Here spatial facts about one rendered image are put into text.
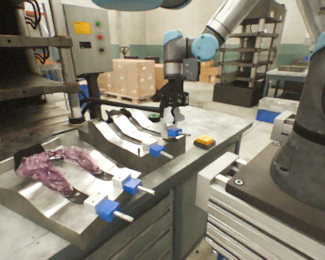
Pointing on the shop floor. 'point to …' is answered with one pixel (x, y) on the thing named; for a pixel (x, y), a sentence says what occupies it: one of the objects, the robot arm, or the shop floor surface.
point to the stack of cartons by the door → (208, 72)
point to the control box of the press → (89, 46)
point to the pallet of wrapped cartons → (131, 80)
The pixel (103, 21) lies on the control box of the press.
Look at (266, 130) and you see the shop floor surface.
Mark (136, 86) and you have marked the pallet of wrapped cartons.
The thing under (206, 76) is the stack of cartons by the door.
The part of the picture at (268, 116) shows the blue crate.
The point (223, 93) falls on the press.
